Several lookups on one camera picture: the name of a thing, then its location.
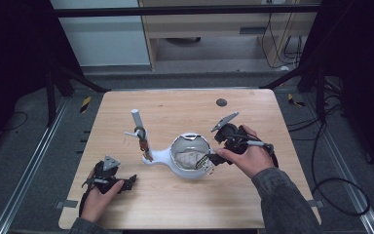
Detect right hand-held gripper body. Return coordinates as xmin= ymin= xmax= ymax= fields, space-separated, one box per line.
xmin=209 ymin=111 xmax=251 ymax=156

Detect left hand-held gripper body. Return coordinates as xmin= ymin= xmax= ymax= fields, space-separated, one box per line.
xmin=83 ymin=154 xmax=128 ymax=195

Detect small clear striped object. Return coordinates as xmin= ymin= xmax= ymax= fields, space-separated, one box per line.
xmin=195 ymin=155 xmax=216 ymax=176

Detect grey paper towel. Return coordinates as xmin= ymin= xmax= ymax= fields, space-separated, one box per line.
xmin=174 ymin=149 xmax=206 ymax=170

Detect white stand with bowl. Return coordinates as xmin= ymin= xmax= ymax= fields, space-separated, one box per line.
xmin=124 ymin=108 xmax=215 ymax=180

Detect person's left hand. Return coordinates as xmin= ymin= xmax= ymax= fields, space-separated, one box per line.
xmin=79 ymin=179 xmax=126 ymax=224

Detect person's right hand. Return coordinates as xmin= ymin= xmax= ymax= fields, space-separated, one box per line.
xmin=214 ymin=124 xmax=276 ymax=179

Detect grey tape tab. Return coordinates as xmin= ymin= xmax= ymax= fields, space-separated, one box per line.
xmin=307 ymin=199 xmax=325 ymax=210
xmin=56 ymin=199 xmax=79 ymax=210

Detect yellow black striped tape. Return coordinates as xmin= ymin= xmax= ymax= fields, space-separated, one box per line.
xmin=286 ymin=93 xmax=306 ymax=108
xmin=79 ymin=96 xmax=93 ymax=114

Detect black metal stand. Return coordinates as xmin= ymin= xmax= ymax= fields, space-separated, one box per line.
xmin=44 ymin=59 xmax=111 ymax=129
xmin=259 ymin=59 xmax=328 ymax=123

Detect light wooden desk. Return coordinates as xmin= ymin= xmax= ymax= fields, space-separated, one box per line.
xmin=137 ymin=0 xmax=319 ymax=71

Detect black horizontal bar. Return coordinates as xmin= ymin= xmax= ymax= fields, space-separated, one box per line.
xmin=49 ymin=3 xmax=323 ymax=19

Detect white cabinet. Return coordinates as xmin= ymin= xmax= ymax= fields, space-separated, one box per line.
xmin=48 ymin=0 xmax=152 ymax=68

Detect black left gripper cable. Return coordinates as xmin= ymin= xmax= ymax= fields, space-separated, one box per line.
xmin=78 ymin=176 xmax=95 ymax=217

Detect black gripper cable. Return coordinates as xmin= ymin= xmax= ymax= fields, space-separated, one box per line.
xmin=78 ymin=176 xmax=95 ymax=217
xmin=245 ymin=139 xmax=281 ymax=170

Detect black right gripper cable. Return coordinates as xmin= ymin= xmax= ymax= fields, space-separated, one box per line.
xmin=245 ymin=139 xmax=281 ymax=170

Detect aluminium floor rail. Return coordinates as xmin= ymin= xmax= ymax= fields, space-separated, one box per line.
xmin=305 ymin=92 xmax=374 ymax=234
xmin=0 ymin=97 xmax=71 ymax=234

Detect thin black floor cable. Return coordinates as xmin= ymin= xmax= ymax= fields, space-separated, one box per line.
xmin=1 ymin=111 xmax=29 ymax=133

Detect black hanging cables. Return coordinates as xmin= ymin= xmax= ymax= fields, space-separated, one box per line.
xmin=260 ymin=12 xmax=304 ymax=71

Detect thick black floor cable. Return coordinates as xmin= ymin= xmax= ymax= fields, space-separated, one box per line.
xmin=286 ymin=106 xmax=371 ymax=217

